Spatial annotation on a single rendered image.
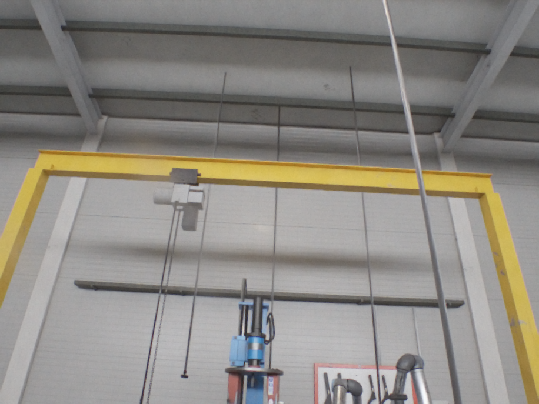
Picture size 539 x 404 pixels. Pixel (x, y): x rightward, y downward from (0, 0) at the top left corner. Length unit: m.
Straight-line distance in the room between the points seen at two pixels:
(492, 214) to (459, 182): 0.51
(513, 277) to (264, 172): 2.81
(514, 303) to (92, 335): 5.56
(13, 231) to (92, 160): 1.12
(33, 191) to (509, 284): 5.06
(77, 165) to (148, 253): 2.40
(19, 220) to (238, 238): 3.41
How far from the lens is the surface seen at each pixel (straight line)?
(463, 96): 7.94
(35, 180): 4.85
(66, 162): 4.93
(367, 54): 7.11
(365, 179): 4.50
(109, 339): 6.46
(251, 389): 4.41
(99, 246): 7.01
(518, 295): 4.50
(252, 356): 3.98
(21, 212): 4.69
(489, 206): 4.81
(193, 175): 4.27
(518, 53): 7.68
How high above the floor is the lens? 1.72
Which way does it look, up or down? 29 degrees up
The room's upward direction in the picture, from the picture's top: 3 degrees clockwise
